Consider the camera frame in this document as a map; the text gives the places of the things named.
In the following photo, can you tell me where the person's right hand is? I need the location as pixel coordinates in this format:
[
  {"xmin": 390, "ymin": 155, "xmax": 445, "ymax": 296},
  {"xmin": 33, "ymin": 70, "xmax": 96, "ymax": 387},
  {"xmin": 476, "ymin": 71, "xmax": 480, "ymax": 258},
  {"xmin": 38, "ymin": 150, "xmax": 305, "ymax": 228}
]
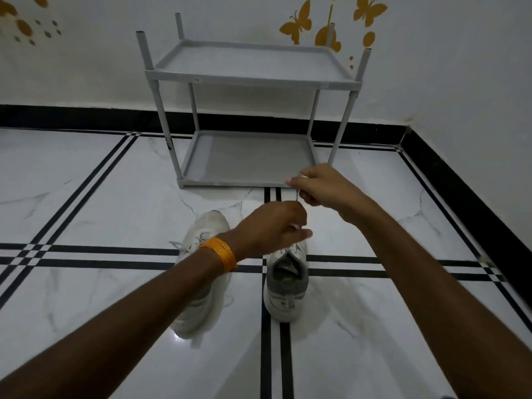
[{"xmin": 285, "ymin": 162, "xmax": 377, "ymax": 226}]

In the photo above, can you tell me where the yellow hanging butterfly wall sticker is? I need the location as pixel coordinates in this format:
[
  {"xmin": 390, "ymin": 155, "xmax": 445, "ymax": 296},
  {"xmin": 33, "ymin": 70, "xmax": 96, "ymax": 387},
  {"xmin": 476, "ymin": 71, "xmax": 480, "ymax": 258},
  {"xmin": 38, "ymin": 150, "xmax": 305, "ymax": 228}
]
[{"xmin": 314, "ymin": 4, "xmax": 342, "ymax": 53}]

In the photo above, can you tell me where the person's right forearm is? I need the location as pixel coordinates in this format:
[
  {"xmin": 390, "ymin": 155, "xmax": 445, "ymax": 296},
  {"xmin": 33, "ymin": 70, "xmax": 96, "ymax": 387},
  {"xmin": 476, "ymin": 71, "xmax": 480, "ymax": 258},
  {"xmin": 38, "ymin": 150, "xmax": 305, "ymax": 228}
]
[{"xmin": 351, "ymin": 201, "xmax": 532, "ymax": 399}]

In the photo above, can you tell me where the cluster of yellow wall stickers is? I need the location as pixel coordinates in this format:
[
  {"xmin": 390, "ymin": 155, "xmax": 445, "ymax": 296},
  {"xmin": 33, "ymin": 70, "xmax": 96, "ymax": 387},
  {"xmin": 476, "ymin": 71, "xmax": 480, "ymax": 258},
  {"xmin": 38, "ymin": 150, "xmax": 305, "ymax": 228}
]
[{"xmin": 0, "ymin": 0, "xmax": 63, "ymax": 47}]

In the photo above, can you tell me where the white sneaker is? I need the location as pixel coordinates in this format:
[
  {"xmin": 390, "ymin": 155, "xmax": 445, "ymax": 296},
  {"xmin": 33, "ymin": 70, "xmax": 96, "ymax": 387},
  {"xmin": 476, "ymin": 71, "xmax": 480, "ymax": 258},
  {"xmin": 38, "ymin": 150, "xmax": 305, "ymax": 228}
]
[
  {"xmin": 168, "ymin": 210, "xmax": 234, "ymax": 341},
  {"xmin": 263, "ymin": 174, "xmax": 310, "ymax": 324}
]

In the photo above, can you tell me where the orange thread wristband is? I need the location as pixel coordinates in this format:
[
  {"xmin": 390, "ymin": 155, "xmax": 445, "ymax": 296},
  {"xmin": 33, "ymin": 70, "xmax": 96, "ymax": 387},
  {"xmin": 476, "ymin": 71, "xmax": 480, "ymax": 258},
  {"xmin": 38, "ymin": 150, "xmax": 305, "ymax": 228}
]
[{"xmin": 198, "ymin": 236, "xmax": 238, "ymax": 274}]

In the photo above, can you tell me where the person's left forearm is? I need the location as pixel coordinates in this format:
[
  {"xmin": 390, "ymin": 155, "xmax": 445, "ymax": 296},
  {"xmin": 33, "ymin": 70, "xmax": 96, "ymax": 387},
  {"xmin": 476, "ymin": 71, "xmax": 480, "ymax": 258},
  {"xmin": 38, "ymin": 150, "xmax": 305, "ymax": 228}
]
[{"xmin": 0, "ymin": 249, "xmax": 227, "ymax": 399}]

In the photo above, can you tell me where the small yellow butterfly wall sticker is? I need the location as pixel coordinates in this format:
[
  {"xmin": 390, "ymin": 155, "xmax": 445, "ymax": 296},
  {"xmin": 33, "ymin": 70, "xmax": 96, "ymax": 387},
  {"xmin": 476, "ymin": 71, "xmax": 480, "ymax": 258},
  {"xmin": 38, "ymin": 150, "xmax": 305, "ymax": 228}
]
[
  {"xmin": 279, "ymin": 0, "xmax": 313, "ymax": 45},
  {"xmin": 353, "ymin": 0, "xmax": 388, "ymax": 28}
]

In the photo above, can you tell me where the person's left hand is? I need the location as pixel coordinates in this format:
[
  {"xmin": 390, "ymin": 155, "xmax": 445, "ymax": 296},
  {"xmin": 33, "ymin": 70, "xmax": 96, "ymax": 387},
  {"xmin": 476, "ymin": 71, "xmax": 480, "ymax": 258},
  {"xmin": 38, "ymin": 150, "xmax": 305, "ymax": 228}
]
[{"xmin": 226, "ymin": 200, "xmax": 313, "ymax": 263}]

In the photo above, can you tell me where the grey two-tier shoe rack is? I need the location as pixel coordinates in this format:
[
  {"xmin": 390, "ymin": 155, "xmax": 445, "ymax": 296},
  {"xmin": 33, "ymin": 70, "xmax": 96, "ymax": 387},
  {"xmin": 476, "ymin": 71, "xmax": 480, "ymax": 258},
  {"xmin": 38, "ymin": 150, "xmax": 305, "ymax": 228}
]
[{"xmin": 136, "ymin": 13, "xmax": 372, "ymax": 190}]

